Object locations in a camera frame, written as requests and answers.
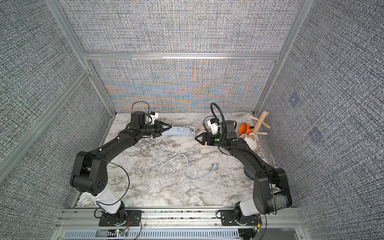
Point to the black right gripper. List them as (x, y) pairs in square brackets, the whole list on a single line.
[(207, 139)]

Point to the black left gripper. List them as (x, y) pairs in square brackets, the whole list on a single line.
[(156, 129)]

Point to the light blue power strip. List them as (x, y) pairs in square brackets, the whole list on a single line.
[(188, 132)]

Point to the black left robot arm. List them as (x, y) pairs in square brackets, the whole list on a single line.
[(90, 175)]

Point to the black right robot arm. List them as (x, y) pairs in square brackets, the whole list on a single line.
[(271, 191)]

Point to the orange mug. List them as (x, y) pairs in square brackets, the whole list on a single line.
[(245, 129)]

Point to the white mug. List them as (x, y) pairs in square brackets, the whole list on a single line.
[(252, 141)]

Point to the wooden mug tree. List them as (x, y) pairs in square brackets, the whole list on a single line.
[(260, 122)]

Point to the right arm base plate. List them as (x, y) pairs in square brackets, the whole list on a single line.
[(236, 218)]

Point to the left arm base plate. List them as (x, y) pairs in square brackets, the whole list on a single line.
[(120, 218)]

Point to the aluminium front rail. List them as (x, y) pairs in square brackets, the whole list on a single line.
[(180, 223)]

